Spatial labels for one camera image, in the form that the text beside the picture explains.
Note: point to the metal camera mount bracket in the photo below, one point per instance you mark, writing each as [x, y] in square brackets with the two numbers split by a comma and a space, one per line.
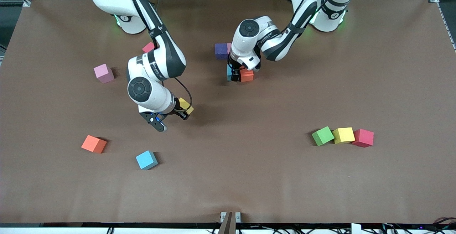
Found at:
[228, 225]

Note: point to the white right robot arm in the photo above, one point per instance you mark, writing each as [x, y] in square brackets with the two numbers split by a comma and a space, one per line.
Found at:
[153, 91]

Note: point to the purple foam cube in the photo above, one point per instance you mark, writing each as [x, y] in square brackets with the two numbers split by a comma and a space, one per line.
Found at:
[221, 51]

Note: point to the brown paper table cover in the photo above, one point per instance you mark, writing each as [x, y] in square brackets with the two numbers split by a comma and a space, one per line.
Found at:
[228, 177]

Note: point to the red foam cube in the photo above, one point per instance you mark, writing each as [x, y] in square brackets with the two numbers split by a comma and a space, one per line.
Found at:
[148, 47]
[363, 138]

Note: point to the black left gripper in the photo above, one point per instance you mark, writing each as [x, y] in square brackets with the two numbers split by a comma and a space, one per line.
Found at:
[234, 71]

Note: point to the blue foam cube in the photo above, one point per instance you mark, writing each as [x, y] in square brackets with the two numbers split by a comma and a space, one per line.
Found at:
[228, 73]
[146, 160]

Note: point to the yellow foam cube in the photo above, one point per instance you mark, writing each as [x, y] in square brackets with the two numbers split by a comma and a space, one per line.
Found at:
[343, 135]
[185, 105]

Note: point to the green foam cube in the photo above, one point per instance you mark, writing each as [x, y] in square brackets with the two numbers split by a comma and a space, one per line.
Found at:
[322, 136]

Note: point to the orange foam cube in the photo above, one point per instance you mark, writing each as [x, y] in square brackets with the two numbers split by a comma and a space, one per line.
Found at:
[93, 144]
[246, 76]

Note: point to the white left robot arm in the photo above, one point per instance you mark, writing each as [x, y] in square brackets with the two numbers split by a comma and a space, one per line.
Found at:
[270, 34]

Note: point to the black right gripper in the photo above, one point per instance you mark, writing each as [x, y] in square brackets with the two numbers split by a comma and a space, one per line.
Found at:
[179, 110]

